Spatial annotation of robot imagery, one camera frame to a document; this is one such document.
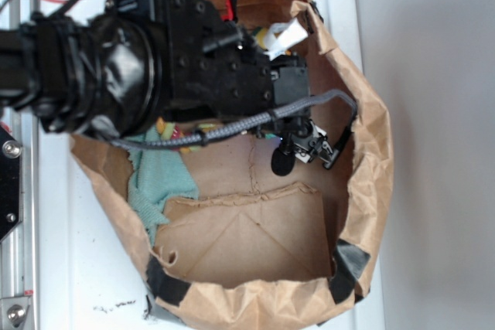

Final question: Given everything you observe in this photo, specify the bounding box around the aluminium frame rail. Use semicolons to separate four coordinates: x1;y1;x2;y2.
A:
0;0;41;330

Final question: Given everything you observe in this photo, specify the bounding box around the black metal bracket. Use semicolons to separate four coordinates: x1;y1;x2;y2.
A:
0;122;22;242

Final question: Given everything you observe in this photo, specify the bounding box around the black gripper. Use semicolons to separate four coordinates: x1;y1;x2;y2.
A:
216;24;309;175

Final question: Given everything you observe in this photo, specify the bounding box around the teal microfiber cloth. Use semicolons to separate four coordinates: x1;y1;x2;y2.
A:
128;149;200;244

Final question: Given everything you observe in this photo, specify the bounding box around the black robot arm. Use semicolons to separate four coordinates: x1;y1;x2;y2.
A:
1;0;312;151

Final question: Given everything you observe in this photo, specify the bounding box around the striped rope toy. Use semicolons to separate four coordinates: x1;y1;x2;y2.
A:
155;118;218;155

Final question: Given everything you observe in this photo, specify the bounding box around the grey braided cable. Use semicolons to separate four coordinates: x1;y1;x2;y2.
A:
111;89;359;171

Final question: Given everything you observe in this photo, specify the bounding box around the brown paper bag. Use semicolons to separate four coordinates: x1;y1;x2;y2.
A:
72;0;394;329

